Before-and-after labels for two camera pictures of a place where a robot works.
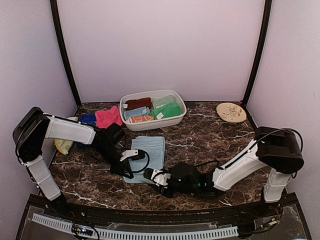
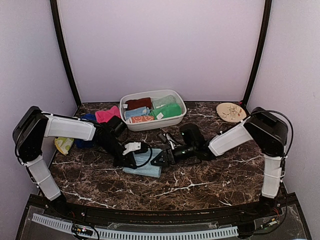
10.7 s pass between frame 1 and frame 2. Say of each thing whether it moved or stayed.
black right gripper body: moved
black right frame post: stayed
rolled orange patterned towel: stayed
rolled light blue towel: stayed
